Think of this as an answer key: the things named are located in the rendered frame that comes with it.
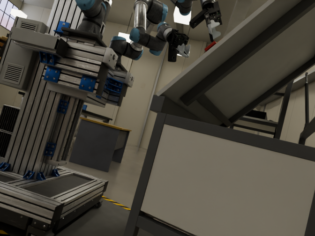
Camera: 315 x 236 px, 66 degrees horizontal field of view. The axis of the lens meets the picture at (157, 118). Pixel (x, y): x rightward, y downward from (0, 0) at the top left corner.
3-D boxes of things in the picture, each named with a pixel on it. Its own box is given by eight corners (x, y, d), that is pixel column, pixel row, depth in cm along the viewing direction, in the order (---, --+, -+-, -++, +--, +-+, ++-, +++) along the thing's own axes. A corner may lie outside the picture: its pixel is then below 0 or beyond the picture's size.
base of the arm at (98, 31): (70, 30, 142) (75, 14, 143) (81, 40, 157) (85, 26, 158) (93, 35, 140) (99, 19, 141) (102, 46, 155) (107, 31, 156)
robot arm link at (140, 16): (137, -14, 166) (134, 30, 137) (151, -7, 170) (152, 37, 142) (130, 0, 174) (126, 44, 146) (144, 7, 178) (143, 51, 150)
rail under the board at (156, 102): (148, 109, 98) (153, 94, 99) (213, 139, 203) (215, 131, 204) (161, 112, 96) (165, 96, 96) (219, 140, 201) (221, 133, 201)
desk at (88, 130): (122, 163, 472) (131, 130, 477) (108, 173, 349) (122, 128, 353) (90, 154, 474) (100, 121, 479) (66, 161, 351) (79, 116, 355)
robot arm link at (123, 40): (106, 51, 201) (110, 35, 202) (121, 57, 207) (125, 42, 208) (109, 48, 190) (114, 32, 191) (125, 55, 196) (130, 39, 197)
